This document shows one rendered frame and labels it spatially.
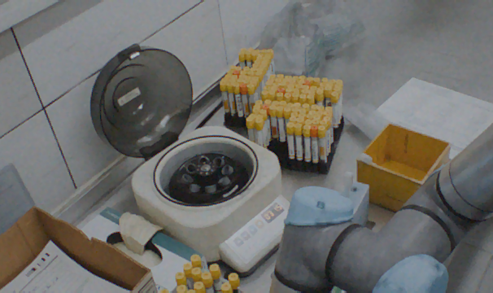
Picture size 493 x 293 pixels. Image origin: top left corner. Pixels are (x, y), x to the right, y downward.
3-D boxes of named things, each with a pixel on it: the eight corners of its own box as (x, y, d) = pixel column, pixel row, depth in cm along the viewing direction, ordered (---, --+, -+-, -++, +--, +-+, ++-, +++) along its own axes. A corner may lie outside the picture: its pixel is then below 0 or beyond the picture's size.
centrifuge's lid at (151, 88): (83, 76, 99) (60, 67, 104) (128, 190, 112) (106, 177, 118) (178, 25, 110) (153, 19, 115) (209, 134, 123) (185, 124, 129)
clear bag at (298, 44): (311, 100, 143) (307, 32, 131) (244, 93, 148) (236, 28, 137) (333, 47, 161) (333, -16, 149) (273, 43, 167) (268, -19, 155)
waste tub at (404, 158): (417, 223, 109) (422, 184, 102) (354, 197, 116) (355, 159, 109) (447, 181, 116) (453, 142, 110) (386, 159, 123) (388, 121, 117)
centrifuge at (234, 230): (229, 295, 100) (220, 248, 93) (128, 217, 118) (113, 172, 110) (317, 216, 113) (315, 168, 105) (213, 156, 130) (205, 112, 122)
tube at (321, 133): (318, 169, 122) (316, 129, 115) (321, 164, 123) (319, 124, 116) (325, 172, 121) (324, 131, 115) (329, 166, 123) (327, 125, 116)
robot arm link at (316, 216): (337, 213, 62) (277, 185, 68) (314, 303, 65) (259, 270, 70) (374, 204, 68) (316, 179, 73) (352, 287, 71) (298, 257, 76)
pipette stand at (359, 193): (356, 264, 103) (357, 225, 96) (320, 252, 106) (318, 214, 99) (376, 225, 109) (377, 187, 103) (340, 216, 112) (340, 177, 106)
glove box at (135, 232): (172, 323, 97) (161, 288, 91) (77, 266, 109) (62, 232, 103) (217, 272, 105) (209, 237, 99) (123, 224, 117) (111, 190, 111)
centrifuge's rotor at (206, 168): (208, 235, 104) (202, 207, 100) (155, 198, 113) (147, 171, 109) (266, 189, 112) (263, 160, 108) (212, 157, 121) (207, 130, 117)
